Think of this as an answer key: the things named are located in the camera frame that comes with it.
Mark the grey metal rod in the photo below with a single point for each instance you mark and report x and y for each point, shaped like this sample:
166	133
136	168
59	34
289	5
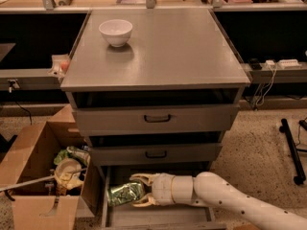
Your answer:
34	181

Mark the top grey drawer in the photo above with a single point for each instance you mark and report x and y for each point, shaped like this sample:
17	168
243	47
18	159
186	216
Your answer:
155	119

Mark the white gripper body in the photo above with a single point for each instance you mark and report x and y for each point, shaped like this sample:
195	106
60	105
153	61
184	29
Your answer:
162	188

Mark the white power strip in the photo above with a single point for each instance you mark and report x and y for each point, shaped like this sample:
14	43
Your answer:
289	63

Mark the white ceramic bowl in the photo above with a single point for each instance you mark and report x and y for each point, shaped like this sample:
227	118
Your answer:
116	32

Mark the green bag in box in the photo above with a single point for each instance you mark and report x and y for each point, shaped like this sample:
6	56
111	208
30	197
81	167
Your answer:
74	153

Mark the grey metal drawer cabinet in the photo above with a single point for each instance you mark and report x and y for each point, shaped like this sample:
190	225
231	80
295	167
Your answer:
174	57

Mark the middle grey drawer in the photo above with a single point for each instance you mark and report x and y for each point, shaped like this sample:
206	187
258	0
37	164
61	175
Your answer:
156	154

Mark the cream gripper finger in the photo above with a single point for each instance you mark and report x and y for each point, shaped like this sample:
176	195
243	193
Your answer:
145	201
145	178

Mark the black floor stand bar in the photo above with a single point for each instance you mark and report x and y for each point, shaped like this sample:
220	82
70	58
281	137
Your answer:
300	176

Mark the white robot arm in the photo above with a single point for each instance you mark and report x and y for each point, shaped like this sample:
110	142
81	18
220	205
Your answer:
209	189

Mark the cream bowl in box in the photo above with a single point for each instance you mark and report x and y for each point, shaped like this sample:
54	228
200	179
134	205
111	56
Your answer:
67	180

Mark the small tray with red object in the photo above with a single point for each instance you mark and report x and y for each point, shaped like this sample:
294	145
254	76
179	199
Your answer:
60	64

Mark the crushed green can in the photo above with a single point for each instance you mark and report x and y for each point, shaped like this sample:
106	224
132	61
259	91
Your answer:
125	193

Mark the grey drawer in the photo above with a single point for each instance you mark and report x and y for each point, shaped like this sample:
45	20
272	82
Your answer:
155	119
156	154
178	217

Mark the bottom grey drawer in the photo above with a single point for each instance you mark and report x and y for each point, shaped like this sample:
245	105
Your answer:
178	217

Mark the brown cardboard box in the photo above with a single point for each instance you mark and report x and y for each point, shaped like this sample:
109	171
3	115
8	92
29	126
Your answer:
32	156

